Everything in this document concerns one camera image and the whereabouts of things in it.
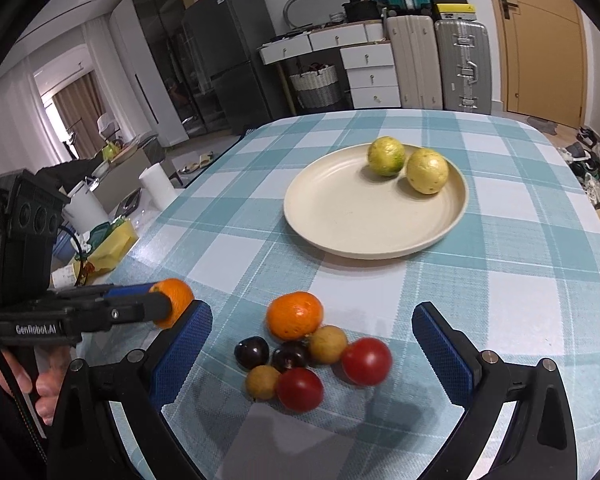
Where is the dark plum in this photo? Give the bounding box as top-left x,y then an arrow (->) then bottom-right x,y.
234,336 -> 271,368
271,341 -> 311,373

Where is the beige suitcase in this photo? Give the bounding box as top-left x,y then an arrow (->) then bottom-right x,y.
385,15 -> 443,110

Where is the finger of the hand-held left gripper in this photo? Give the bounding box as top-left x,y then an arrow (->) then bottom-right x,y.
77,291 -> 173,333
50,282 -> 153,306

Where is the brown curtain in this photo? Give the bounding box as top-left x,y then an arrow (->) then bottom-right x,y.
52,72 -> 106,158

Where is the yellow bag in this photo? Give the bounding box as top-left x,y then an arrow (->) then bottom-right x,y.
87,220 -> 140,273

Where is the pair of slippers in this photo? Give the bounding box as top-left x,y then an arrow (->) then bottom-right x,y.
177,152 -> 216,173

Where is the brown longan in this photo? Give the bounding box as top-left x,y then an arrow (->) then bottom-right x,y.
308,325 -> 349,365
245,365 -> 281,402

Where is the cream round plate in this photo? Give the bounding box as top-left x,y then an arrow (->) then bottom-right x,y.
283,143 -> 469,261

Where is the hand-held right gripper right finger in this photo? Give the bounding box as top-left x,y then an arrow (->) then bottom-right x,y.
411,301 -> 578,480

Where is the grey refrigerator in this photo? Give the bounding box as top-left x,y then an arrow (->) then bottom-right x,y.
182,0 -> 287,136

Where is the white bucket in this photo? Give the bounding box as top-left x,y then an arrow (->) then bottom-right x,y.
62,187 -> 111,233

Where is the white tall cabinet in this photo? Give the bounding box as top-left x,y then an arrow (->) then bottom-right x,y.
109,0 -> 191,148

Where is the black storage box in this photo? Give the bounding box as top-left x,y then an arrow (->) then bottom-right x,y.
341,1 -> 387,25

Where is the dark glass cabinet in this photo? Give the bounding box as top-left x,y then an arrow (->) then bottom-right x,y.
130,0 -> 218,136

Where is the person's left hand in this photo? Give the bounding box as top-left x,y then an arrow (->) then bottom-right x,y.
0,346 -> 76,413

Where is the black cable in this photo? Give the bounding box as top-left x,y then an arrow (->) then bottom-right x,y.
57,227 -> 88,281

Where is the red cherry tomato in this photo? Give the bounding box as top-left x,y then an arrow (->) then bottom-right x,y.
276,367 -> 325,413
341,337 -> 393,387

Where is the yellow passion fruit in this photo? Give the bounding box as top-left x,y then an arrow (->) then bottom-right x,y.
406,147 -> 450,195

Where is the white drawer desk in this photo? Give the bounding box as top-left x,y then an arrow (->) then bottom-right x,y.
259,22 -> 402,110

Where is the teal checked tablecloth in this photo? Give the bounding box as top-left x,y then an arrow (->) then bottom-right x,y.
77,109 -> 600,480

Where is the pile of shoes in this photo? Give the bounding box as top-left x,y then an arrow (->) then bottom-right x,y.
555,125 -> 600,201

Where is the oval mirror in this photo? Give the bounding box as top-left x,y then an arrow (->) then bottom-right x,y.
283,0 -> 351,30

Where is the orange mandarin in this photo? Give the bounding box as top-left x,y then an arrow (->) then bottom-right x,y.
266,291 -> 325,341
149,278 -> 195,330

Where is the yellow and black shoe box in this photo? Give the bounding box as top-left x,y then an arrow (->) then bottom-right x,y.
435,3 -> 477,22

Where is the paper towel roll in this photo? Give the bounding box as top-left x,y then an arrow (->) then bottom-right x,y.
139,162 -> 177,209

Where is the green passion fruit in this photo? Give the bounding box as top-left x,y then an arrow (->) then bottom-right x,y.
368,136 -> 407,177

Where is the wooden door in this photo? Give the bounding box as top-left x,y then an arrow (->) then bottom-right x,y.
481,0 -> 588,128

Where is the grey floor mat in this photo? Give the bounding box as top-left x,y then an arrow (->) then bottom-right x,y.
526,116 -> 558,135

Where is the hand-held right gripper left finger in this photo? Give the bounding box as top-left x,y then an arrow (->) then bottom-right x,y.
47,300 -> 214,480

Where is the woven basket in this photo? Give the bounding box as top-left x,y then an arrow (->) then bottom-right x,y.
289,64 -> 342,109

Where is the silver suitcase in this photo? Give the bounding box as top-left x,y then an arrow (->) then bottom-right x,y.
434,20 -> 492,115

